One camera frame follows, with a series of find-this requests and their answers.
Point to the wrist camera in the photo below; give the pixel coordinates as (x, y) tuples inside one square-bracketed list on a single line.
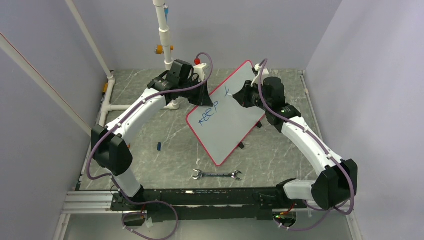
[(202, 69), (259, 70)]

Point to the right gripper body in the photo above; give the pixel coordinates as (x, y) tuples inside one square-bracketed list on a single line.
[(253, 96)]

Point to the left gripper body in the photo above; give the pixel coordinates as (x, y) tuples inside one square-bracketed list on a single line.
[(192, 95)]

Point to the pink framed whiteboard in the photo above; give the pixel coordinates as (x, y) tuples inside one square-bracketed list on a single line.
[(221, 128)]

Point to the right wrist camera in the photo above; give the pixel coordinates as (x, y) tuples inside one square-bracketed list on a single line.
[(259, 70)]

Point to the silver open end wrench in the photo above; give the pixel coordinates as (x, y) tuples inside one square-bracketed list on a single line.
[(201, 174)]

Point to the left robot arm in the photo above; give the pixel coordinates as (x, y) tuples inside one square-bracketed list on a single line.
[(110, 143)]

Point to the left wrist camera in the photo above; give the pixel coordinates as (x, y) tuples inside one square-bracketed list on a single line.
[(202, 69)]

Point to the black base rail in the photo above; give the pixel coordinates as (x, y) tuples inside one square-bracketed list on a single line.
[(259, 203)]

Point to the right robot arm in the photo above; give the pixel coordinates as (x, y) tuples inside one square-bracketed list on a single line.
[(336, 177)]

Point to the white PVC pipe frame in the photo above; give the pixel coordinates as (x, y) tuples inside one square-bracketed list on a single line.
[(164, 48)]

